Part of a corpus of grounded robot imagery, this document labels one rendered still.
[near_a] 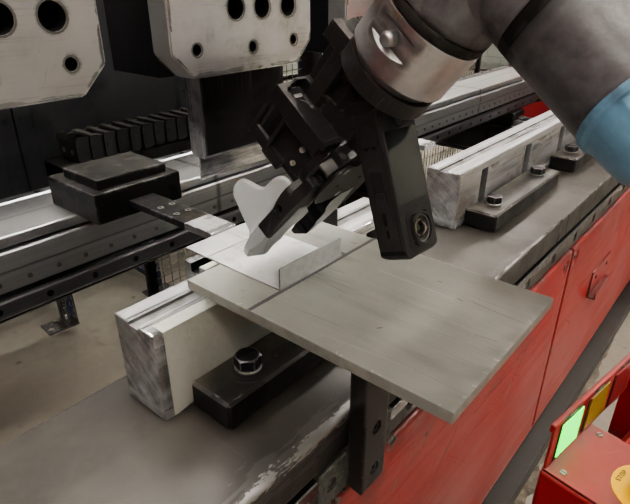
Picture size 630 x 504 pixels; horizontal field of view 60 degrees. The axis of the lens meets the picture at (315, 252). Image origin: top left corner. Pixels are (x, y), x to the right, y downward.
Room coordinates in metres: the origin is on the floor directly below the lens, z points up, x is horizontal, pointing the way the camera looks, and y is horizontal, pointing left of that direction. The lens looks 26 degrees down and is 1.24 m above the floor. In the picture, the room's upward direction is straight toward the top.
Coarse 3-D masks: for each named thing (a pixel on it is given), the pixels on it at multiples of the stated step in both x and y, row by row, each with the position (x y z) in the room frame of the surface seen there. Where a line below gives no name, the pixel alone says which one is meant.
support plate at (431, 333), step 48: (192, 288) 0.42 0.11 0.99; (240, 288) 0.41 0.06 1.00; (336, 288) 0.41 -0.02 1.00; (384, 288) 0.41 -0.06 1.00; (432, 288) 0.41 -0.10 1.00; (480, 288) 0.41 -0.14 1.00; (288, 336) 0.35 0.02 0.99; (336, 336) 0.34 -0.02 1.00; (384, 336) 0.34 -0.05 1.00; (432, 336) 0.34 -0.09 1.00; (480, 336) 0.34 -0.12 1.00; (384, 384) 0.29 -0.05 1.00; (432, 384) 0.29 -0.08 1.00; (480, 384) 0.29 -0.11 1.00
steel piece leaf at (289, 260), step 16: (288, 240) 0.51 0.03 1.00; (336, 240) 0.47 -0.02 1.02; (224, 256) 0.47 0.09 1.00; (240, 256) 0.47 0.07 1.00; (256, 256) 0.47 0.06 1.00; (272, 256) 0.47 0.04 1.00; (288, 256) 0.47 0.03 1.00; (304, 256) 0.43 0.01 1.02; (320, 256) 0.45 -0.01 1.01; (336, 256) 0.47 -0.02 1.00; (240, 272) 0.44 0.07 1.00; (256, 272) 0.44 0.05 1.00; (272, 272) 0.44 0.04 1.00; (288, 272) 0.41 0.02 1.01; (304, 272) 0.43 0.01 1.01
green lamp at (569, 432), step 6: (582, 408) 0.45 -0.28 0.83; (576, 414) 0.44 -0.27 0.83; (582, 414) 0.45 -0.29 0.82; (570, 420) 0.43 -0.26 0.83; (576, 420) 0.44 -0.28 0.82; (564, 426) 0.42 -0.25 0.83; (570, 426) 0.43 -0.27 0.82; (576, 426) 0.44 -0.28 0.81; (564, 432) 0.42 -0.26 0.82; (570, 432) 0.43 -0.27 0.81; (576, 432) 0.45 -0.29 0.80; (564, 438) 0.43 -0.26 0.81; (570, 438) 0.44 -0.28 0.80; (558, 444) 0.42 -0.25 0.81; (564, 444) 0.43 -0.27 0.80; (558, 450) 0.42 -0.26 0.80
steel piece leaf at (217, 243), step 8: (224, 232) 0.53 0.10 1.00; (232, 232) 0.53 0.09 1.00; (240, 232) 0.53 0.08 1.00; (248, 232) 0.53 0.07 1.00; (208, 240) 0.51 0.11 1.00; (216, 240) 0.51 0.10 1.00; (224, 240) 0.51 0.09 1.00; (232, 240) 0.51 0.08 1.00; (240, 240) 0.51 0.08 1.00; (192, 248) 0.49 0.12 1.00; (200, 248) 0.49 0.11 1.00; (208, 248) 0.49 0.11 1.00; (216, 248) 0.49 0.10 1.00; (224, 248) 0.49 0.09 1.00; (208, 256) 0.47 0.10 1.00
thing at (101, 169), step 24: (72, 168) 0.64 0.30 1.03; (96, 168) 0.64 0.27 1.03; (120, 168) 0.64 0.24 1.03; (144, 168) 0.64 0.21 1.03; (168, 168) 0.68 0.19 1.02; (72, 192) 0.61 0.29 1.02; (96, 192) 0.59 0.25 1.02; (120, 192) 0.61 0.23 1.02; (144, 192) 0.63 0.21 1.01; (168, 192) 0.65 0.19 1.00; (96, 216) 0.58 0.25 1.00; (120, 216) 0.60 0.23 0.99; (168, 216) 0.56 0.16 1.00; (192, 216) 0.56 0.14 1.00
